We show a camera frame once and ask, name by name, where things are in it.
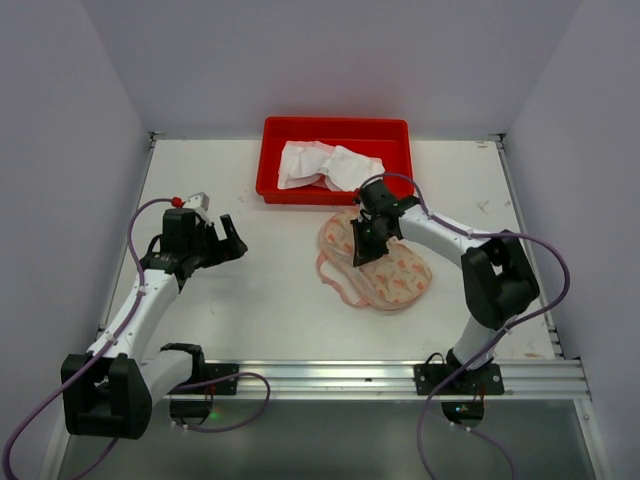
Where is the floral mesh laundry bag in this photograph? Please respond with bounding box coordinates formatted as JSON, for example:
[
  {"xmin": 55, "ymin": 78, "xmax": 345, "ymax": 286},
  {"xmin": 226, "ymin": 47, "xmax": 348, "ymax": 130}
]
[{"xmin": 316, "ymin": 209, "xmax": 433, "ymax": 311}]

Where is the pink bra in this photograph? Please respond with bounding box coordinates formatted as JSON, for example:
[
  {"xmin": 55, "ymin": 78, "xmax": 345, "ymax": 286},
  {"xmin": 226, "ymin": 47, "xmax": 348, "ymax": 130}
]
[{"xmin": 301, "ymin": 174, "xmax": 334, "ymax": 191}]

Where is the white bra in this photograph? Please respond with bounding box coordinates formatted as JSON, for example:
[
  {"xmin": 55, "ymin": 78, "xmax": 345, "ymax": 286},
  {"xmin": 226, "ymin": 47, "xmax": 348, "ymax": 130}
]
[{"xmin": 277, "ymin": 141, "xmax": 385, "ymax": 192}]

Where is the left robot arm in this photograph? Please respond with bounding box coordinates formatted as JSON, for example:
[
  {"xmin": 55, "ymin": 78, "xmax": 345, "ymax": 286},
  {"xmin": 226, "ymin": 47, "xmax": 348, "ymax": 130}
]
[{"xmin": 61, "ymin": 208, "xmax": 248, "ymax": 439}]

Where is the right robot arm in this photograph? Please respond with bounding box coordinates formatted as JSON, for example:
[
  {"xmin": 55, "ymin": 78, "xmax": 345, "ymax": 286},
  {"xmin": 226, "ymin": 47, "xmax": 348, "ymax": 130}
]
[{"xmin": 351, "ymin": 179, "xmax": 540, "ymax": 384}]

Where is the red plastic tray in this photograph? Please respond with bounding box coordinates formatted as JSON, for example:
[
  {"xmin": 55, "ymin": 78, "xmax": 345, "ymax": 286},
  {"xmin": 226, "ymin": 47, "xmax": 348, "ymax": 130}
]
[{"xmin": 256, "ymin": 116, "xmax": 413, "ymax": 206}]

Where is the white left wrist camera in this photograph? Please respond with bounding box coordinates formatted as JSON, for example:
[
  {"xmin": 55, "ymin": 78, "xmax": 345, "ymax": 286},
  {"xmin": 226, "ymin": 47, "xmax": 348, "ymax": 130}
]
[{"xmin": 170, "ymin": 192, "xmax": 211, "ymax": 225}]

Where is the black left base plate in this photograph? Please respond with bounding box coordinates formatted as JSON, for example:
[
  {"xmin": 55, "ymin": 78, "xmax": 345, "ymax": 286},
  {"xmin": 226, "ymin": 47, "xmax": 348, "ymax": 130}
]
[{"xmin": 199, "ymin": 363, "xmax": 240, "ymax": 396}]

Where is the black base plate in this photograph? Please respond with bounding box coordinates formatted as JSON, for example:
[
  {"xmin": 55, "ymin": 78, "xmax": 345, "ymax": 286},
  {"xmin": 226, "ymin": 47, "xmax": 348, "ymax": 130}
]
[
  {"xmin": 199, "ymin": 363, "xmax": 240, "ymax": 396},
  {"xmin": 413, "ymin": 352, "xmax": 505, "ymax": 396}
]

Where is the aluminium mounting rail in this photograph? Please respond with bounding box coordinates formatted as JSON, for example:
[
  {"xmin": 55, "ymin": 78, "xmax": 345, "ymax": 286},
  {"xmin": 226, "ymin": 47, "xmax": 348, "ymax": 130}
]
[{"xmin": 154, "ymin": 357, "xmax": 586, "ymax": 401}]

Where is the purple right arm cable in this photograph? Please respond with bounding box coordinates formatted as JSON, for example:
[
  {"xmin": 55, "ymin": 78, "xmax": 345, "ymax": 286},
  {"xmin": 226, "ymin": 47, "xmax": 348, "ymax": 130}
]
[{"xmin": 362, "ymin": 172, "xmax": 571, "ymax": 480}]

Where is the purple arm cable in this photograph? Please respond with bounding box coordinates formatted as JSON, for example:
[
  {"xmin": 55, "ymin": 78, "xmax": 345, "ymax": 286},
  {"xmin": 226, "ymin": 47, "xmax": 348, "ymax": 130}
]
[
  {"xmin": 362, "ymin": 172, "xmax": 571, "ymax": 480},
  {"xmin": 0, "ymin": 197, "xmax": 271, "ymax": 479}
]

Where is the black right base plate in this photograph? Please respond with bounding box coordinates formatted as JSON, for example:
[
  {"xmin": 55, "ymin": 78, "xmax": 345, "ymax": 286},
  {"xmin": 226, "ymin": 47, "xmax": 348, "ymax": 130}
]
[{"xmin": 413, "ymin": 352, "xmax": 505, "ymax": 396}]

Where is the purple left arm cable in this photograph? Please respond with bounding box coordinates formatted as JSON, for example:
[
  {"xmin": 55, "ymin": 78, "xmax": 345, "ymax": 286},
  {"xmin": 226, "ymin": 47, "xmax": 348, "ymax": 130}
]
[{"xmin": 0, "ymin": 197, "xmax": 271, "ymax": 479}]

